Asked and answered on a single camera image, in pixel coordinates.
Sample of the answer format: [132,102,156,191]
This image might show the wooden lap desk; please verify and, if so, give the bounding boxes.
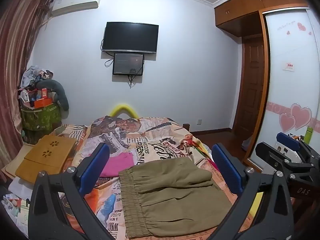
[15,135,77,183]

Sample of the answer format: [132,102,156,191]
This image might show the small black monitor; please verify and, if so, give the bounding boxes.
[112,53,145,76]

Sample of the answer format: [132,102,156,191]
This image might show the flat orange box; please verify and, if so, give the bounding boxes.
[34,98,53,108]

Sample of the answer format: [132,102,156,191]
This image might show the brown wooden door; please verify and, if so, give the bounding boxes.
[234,36,265,140]

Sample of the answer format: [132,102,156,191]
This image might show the brown striped curtain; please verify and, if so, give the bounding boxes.
[0,0,53,183]

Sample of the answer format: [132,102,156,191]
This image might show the black wall television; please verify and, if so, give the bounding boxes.
[101,22,159,55]

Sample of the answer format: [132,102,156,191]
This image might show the rainbow striped blanket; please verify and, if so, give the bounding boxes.
[195,140,215,163]

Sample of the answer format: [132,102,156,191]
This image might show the bed with printed cover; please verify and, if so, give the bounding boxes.
[50,115,253,240]

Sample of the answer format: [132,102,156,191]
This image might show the pile of assorted clutter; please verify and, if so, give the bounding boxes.
[19,66,54,105]

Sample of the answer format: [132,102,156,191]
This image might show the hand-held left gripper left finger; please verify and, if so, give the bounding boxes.
[28,142,118,240]

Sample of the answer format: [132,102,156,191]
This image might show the pink cloth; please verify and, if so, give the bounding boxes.
[100,152,135,178]

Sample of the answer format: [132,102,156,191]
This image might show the white heart-print sliding door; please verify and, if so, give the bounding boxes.
[249,9,320,163]

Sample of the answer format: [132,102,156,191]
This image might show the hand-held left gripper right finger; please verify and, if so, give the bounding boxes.
[211,142,295,240]

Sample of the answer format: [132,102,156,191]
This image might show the scattered papers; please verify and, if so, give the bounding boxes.
[0,177,33,230]

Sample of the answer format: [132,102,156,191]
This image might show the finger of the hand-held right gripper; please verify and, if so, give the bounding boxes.
[276,132,319,162]
[255,142,297,177]

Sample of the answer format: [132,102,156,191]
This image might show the olive green pants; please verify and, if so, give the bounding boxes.
[118,157,233,238]

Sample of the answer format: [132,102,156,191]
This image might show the grey neck pillow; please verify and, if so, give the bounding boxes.
[37,79,70,111]

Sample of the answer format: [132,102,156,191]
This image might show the yellow foam arch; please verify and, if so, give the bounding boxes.
[110,104,139,118]

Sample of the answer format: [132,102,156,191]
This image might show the wooden wardrobe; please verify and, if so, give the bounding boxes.
[214,0,315,160]

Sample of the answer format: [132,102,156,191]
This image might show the flat cardboard sheet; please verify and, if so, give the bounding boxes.
[1,144,38,180]

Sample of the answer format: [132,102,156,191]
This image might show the green storage bag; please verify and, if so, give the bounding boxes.
[20,102,62,144]

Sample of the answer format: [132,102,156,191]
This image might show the white air conditioner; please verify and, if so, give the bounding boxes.
[51,0,102,18]

